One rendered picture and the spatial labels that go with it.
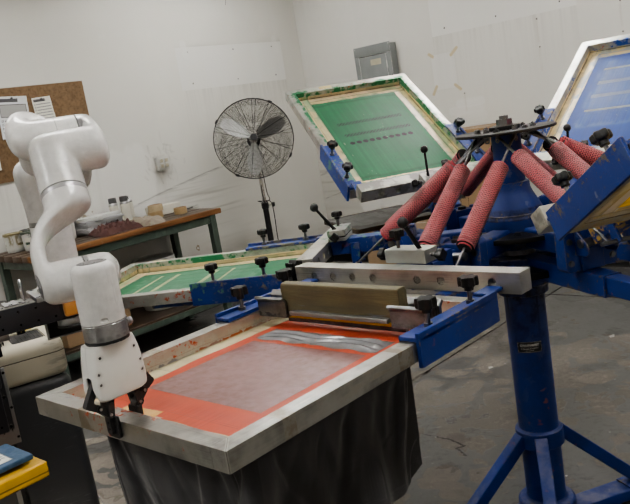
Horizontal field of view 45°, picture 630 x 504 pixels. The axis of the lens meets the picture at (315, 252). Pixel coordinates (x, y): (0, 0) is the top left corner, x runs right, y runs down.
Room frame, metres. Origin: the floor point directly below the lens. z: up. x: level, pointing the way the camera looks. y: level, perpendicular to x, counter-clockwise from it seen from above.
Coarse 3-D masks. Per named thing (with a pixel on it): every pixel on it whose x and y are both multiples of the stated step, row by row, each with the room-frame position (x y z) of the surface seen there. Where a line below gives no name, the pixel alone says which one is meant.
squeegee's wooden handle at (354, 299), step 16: (288, 288) 1.77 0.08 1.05; (304, 288) 1.74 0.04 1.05; (320, 288) 1.70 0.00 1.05; (336, 288) 1.67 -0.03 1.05; (352, 288) 1.63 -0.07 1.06; (368, 288) 1.60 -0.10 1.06; (384, 288) 1.58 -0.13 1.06; (400, 288) 1.56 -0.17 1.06; (288, 304) 1.78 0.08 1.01; (304, 304) 1.74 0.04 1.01; (320, 304) 1.71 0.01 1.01; (336, 304) 1.67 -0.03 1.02; (352, 304) 1.64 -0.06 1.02; (368, 304) 1.61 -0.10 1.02; (384, 304) 1.57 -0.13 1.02; (400, 304) 1.55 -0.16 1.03
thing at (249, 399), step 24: (360, 336) 1.60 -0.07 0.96; (384, 336) 1.57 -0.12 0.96; (288, 360) 1.52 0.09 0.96; (312, 360) 1.49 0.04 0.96; (336, 360) 1.47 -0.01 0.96; (360, 360) 1.44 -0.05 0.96; (240, 384) 1.42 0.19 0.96; (264, 384) 1.39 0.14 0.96; (288, 384) 1.37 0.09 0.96; (312, 384) 1.35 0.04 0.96; (192, 408) 1.33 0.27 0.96; (216, 408) 1.31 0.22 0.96; (240, 408) 1.29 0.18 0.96; (264, 408) 1.27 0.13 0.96; (216, 432) 1.20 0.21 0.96
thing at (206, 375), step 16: (288, 320) 1.83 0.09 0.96; (256, 336) 1.73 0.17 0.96; (224, 352) 1.65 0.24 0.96; (240, 352) 1.63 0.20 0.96; (256, 352) 1.61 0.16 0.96; (272, 352) 1.59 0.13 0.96; (288, 352) 1.57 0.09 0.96; (192, 368) 1.57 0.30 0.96; (208, 368) 1.55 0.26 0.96; (224, 368) 1.53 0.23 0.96; (240, 368) 1.51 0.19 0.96; (256, 368) 1.50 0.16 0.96; (160, 384) 1.50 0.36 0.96; (176, 384) 1.48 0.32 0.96; (192, 384) 1.46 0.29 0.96; (208, 384) 1.45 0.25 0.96; (224, 384) 1.43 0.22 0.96; (128, 400) 1.43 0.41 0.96; (144, 400) 1.42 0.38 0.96; (160, 400) 1.40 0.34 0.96; (176, 400) 1.39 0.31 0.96; (192, 400) 1.37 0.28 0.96; (160, 416) 1.32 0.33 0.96
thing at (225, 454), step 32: (256, 320) 1.83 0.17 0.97; (160, 352) 1.62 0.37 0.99; (192, 352) 1.68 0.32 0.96; (384, 352) 1.36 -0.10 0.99; (416, 352) 1.39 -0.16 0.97; (352, 384) 1.25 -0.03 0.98; (64, 416) 1.37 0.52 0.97; (96, 416) 1.29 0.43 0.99; (128, 416) 1.25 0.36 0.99; (288, 416) 1.13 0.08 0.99; (320, 416) 1.18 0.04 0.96; (160, 448) 1.16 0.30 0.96; (192, 448) 1.10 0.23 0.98; (224, 448) 1.05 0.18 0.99; (256, 448) 1.08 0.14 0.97
